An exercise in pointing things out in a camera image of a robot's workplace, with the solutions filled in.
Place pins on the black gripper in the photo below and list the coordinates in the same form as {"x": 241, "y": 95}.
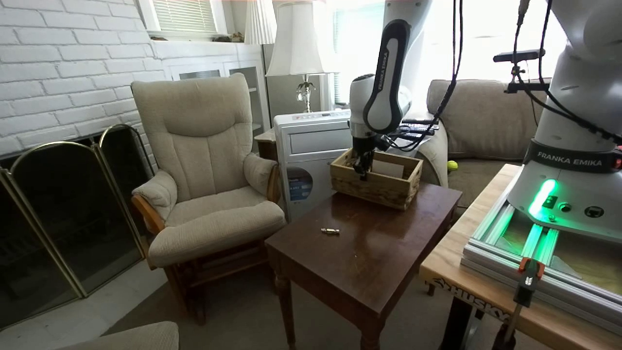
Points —
{"x": 364, "y": 145}

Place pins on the woven wicker basket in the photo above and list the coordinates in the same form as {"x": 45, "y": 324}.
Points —
{"x": 375, "y": 190}

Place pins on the black Sony remote control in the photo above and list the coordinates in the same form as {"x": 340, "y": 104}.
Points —
{"x": 414, "y": 139}

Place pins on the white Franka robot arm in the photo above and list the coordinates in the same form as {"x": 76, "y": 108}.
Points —
{"x": 583, "y": 79}

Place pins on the white portable air cooler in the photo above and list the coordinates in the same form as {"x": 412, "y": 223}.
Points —
{"x": 311, "y": 163}

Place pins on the small metal bolt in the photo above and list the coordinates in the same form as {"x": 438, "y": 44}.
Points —
{"x": 329, "y": 231}

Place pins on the dark wooden side table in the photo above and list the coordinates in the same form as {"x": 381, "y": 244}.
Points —
{"x": 370, "y": 254}

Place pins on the yellow tennis ball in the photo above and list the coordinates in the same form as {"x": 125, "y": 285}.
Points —
{"x": 451, "y": 166}

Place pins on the small lamp table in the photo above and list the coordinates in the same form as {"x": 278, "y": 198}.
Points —
{"x": 265, "y": 147}

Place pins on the grey beige sofa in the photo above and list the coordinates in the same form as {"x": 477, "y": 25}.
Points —
{"x": 486, "y": 124}

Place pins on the beige glider armchair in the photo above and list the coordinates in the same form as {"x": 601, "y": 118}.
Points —
{"x": 201, "y": 163}

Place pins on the pleated white lamp shade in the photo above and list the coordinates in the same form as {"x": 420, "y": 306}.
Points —
{"x": 259, "y": 21}

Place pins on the black orange bar clamp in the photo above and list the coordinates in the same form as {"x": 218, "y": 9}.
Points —
{"x": 527, "y": 279}

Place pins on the brass framed fireplace screen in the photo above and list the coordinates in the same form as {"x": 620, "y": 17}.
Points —
{"x": 59, "y": 215}

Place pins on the black workbench leg frame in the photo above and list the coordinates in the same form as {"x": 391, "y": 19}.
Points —
{"x": 457, "y": 324}

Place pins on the black camera on stand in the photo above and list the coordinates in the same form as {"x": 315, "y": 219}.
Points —
{"x": 517, "y": 65}

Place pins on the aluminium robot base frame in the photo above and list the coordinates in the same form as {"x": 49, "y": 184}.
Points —
{"x": 570, "y": 273}

